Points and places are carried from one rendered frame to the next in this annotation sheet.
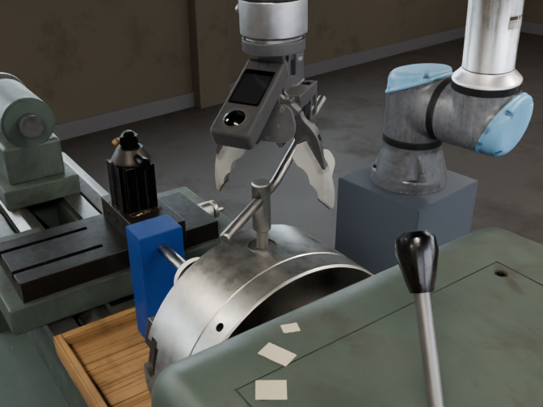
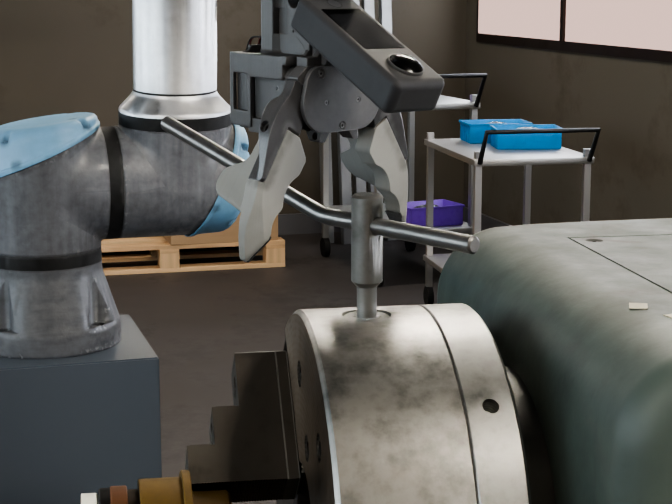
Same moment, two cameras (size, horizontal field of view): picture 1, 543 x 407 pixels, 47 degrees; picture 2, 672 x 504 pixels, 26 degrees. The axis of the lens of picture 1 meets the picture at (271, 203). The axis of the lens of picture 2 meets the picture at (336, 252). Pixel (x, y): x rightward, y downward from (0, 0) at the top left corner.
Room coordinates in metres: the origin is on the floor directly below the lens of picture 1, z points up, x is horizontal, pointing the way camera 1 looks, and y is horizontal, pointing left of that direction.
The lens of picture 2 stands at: (0.25, 0.92, 1.47)
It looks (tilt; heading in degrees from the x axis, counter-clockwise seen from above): 11 degrees down; 296
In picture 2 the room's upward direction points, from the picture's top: straight up
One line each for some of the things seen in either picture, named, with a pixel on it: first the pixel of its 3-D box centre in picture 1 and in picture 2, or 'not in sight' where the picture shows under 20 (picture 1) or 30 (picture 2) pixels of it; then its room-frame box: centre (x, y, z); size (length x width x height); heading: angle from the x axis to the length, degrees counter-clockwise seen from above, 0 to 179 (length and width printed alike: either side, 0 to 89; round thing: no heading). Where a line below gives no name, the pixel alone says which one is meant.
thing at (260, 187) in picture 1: (262, 224); (366, 275); (0.66, 0.01, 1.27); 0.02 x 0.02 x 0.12
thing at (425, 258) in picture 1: (418, 259); not in sight; (0.40, -0.11, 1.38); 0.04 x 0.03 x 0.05; 35
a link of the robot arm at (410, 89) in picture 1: (419, 100); (48, 181); (1.15, -0.28, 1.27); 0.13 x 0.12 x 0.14; 44
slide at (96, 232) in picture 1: (111, 240); not in sight; (1.17, 0.35, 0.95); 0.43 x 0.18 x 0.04; 125
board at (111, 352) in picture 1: (182, 351); not in sight; (0.88, 0.16, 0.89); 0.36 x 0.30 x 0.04; 125
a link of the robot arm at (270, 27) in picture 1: (270, 18); not in sight; (0.71, 0.00, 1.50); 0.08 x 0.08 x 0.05
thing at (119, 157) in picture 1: (130, 153); not in sight; (1.20, 0.29, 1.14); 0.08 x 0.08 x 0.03
